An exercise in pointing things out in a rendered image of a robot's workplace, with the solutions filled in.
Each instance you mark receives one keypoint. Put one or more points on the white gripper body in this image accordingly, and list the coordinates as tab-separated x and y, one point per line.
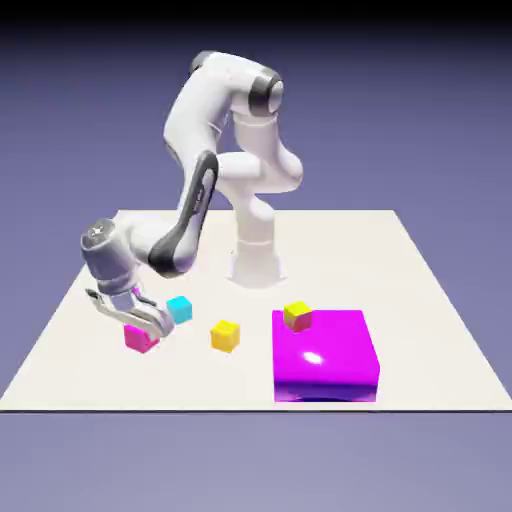
144	316

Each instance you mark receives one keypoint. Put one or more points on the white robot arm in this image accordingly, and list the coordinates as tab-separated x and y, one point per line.
200	120

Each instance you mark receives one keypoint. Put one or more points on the small magenta cube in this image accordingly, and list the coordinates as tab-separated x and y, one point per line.
136	338

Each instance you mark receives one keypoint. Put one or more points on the small cyan cube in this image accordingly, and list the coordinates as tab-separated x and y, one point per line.
180	309

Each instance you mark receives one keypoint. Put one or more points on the small yellow cube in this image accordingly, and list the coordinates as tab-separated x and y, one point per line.
297	314
225	336

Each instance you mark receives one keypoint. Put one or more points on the large magenta box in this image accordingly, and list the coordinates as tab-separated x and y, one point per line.
326	352

